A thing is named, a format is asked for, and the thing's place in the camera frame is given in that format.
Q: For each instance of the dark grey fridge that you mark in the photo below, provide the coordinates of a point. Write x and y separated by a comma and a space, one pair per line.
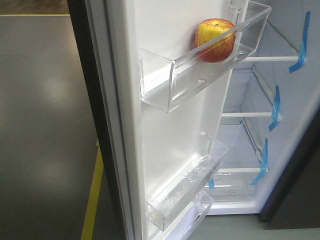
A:
271, 117

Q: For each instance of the open fridge door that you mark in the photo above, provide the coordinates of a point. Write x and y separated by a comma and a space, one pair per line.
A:
142, 145

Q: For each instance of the clear upper door bin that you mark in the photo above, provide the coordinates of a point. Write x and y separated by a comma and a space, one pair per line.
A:
166, 83

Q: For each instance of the clear door bin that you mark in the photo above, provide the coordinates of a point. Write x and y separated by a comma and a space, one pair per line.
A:
166, 83
165, 204
189, 219

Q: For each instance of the clear middle door bin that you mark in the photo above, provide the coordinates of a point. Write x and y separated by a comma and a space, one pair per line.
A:
165, 204

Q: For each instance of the clear crisper drawer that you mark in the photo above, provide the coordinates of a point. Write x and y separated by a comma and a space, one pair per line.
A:
230, 185

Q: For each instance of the clear lower door bin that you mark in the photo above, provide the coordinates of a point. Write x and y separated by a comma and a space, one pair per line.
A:
189, 219

